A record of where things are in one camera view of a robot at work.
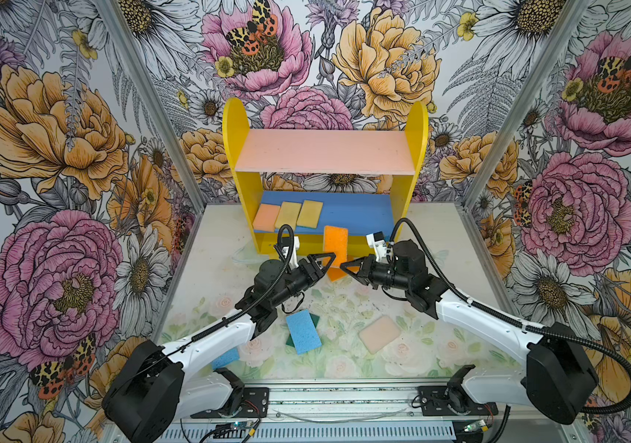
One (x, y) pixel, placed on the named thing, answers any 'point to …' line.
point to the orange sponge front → (336, 240)
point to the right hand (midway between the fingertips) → (341, 275)
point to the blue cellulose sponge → (303, 332)
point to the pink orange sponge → (266, 218)
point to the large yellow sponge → (310, 213)
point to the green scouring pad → (315, 320)
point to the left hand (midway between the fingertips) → (334, 265)
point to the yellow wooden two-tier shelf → (366, 179)
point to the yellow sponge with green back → (288, 214)
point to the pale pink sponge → (379, 333)
